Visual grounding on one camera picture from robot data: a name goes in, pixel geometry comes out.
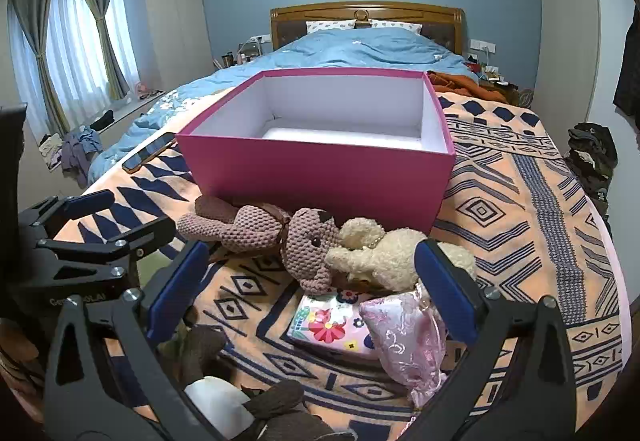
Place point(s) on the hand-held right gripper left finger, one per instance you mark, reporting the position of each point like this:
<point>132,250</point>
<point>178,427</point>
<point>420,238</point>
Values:
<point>177,293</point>

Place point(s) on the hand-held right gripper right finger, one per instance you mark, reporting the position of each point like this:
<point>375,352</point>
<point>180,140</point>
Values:
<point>447,293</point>

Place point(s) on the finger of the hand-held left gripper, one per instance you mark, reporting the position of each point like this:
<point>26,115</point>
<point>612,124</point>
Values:
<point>145,233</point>
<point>90,203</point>

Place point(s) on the pink organza bag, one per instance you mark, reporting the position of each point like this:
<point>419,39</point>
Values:
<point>400,336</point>

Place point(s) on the cream teddy bear plush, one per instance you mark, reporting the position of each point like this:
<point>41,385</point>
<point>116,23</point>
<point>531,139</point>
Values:
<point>380,256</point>

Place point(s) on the pink knitted bunny plush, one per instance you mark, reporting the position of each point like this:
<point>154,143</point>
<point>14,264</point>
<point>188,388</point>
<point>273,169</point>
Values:
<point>250,231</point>

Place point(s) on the floral tissue pack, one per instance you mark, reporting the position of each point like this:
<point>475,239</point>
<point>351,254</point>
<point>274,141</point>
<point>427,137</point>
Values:
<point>325,326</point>

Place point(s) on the brown knitted plush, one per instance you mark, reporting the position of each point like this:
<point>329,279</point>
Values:
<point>280,408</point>

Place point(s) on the pink cardboard box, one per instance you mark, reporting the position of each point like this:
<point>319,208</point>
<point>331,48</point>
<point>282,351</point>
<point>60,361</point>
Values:
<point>300,171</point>

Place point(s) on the pile of clothes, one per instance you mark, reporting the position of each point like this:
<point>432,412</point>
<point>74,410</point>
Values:
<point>80,146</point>

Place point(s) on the black smartphone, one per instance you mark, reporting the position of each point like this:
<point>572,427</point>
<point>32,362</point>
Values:
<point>150,151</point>

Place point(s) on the orange patterned blanket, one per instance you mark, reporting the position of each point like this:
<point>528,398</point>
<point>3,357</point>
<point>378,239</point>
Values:
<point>525,231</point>

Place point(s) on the pink cloth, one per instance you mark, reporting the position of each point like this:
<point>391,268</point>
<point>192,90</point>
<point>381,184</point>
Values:
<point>145,89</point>

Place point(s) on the white sheer curtain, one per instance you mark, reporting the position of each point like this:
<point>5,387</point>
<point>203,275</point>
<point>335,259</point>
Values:
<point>70,46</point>

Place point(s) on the grey yellow curtain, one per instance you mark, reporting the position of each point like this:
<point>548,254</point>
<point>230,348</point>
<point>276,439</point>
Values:
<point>30,21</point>
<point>107,21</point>

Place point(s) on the nightstand clutter with bottles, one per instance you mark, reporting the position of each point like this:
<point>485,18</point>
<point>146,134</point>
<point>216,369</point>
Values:
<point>240,56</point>

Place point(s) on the orange cloth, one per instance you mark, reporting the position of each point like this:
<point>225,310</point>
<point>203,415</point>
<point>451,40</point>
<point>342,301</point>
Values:
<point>460,83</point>

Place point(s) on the blue floral duvet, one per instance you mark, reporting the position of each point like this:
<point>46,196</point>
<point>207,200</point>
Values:
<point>350,48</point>

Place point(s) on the white dotted pillow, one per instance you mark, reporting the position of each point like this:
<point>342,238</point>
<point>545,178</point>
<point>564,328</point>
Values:
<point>330,26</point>
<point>395,25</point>

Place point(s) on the wooden bed headboard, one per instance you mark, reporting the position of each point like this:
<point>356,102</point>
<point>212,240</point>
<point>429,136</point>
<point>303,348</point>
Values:
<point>320,13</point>

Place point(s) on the black jacket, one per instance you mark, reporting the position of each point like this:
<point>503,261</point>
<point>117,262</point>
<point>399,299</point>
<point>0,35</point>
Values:
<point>630,71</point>

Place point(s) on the white wall socket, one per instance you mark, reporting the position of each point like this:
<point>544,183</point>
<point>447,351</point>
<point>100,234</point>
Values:
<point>481,46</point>
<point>260,39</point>

